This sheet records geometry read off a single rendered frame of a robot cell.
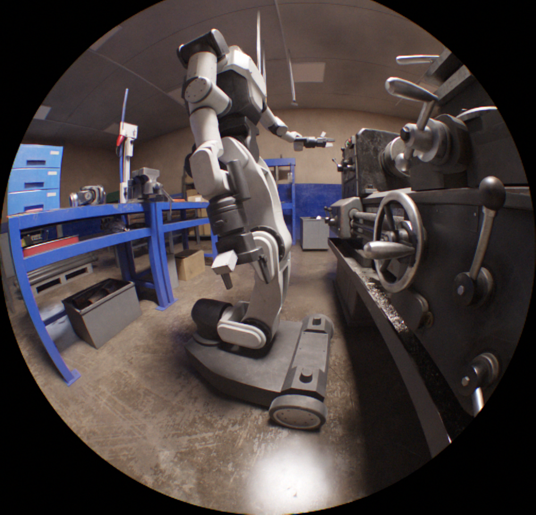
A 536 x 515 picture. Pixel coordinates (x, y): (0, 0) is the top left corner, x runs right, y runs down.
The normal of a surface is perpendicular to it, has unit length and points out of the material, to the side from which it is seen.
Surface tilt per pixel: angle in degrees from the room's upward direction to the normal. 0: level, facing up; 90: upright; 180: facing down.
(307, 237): 90
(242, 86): 95
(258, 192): 115
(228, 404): 0
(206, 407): 0
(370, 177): 90
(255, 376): 0
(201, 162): 90
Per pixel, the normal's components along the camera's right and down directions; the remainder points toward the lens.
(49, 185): 0.98, 0.01
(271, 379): -0.03, -0.98
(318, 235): -0.08, 0.21
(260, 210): -0.31, 0.20
